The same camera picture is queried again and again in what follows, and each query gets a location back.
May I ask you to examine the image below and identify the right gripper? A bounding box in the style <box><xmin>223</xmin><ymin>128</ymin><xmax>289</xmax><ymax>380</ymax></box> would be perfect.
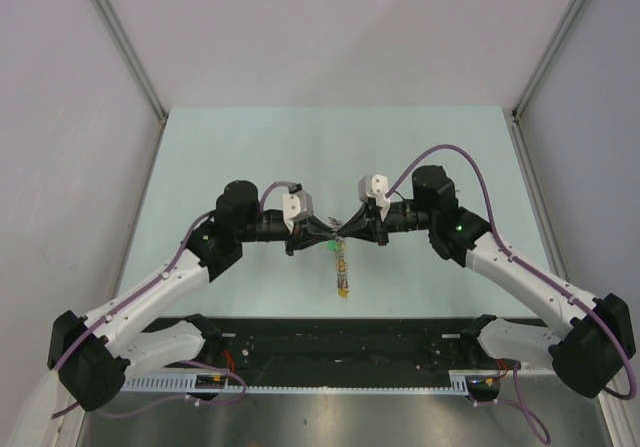
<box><xmin>338</xmin><ymin>201</ymin><xmax>435</xmax><ymax>247</ymax></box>

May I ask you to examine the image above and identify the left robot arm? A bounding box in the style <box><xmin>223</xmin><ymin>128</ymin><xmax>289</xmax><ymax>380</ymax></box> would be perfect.
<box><xmin>47</xmin><ymin>180</ymin><xmax>334</xmax><ymax>412</ymax></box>

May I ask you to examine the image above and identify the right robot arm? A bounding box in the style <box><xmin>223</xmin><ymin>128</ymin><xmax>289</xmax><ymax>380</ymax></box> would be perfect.
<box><xmin>338</xmin><ymin>165</ymin><xmax>636</xmax><ymax>398</ymax></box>

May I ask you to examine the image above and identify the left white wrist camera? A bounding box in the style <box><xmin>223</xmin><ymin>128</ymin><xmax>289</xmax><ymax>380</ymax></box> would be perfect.
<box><xmin>282</xmin><ymin>183</ymin><xmax>314</xmax><ymax>233</ymax></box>

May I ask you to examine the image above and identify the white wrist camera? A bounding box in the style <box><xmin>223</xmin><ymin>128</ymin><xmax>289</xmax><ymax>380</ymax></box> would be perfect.
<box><xmin>282</xmin><ymin>183</ymin><xmax>314</xmax><ymax>233</ymax></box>
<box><xmin>358</xmin><ymin>174</ymin><xmax>391</xmax><ymax>221</ymax></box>

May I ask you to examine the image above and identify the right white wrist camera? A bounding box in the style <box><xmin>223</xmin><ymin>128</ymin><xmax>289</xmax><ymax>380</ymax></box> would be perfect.
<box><xmin>358</xmin><ymin>174</ymin><xmax>391</xmax><ymax>221</ymax></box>

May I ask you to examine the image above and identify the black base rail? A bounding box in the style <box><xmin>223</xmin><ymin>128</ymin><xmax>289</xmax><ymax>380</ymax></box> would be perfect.
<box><xmin>144</xmin><ymin>316</ymin><xmax>521</xmax><ymax>388</ymax></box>

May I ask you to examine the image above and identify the grey cable duct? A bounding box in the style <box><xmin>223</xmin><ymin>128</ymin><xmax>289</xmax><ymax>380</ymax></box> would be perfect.
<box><xmin>122</xmin><ymin>372</ymin><xmax>474</xmax><ymax>396</ymax></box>

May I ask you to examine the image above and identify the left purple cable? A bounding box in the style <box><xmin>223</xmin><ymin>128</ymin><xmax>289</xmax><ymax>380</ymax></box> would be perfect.
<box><xmin>49</xmin><ymin>180</ymin><xmax>304</xmax><ymax>418</ymax></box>

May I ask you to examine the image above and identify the left aluminium frame post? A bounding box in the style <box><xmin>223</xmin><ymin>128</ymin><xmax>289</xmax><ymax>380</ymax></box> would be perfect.
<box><xmin>91</xmin><ymin>0</ymin><xmax>168</xmax><ymax>126</ymax></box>

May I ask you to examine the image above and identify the aluminium frame post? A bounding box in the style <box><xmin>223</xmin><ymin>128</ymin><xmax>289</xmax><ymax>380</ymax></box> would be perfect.
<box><xmin>510</xmin><ymin>0</ymin><xmax>589</xmax><ymax>122</ymax></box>
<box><xmin>91</xmin><ymin>0</ymin><xmax>168</xmax><ymax>126</ymax></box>

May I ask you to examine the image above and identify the right aluminium frame post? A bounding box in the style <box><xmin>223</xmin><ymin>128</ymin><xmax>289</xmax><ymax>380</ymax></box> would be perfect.
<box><xmin>510</xmin><ymin>0</ymin><xmax>589</xmax><ymax>122</ymax></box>

